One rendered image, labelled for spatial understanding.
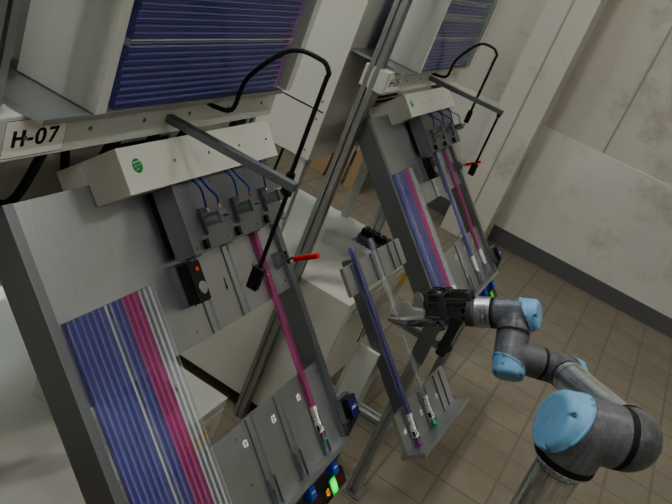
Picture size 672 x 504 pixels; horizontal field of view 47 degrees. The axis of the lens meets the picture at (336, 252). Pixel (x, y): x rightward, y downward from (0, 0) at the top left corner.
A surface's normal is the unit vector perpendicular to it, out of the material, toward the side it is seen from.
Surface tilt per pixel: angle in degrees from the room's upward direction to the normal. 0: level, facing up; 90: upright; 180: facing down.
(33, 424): 0
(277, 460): 47
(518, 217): 90
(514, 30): 90
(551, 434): 83
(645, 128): 90
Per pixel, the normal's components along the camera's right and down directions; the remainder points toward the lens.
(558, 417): -0.88, -0.41
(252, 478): 0.85, -0.22
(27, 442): 0.35, -0.84
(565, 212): -0.44, 0.24
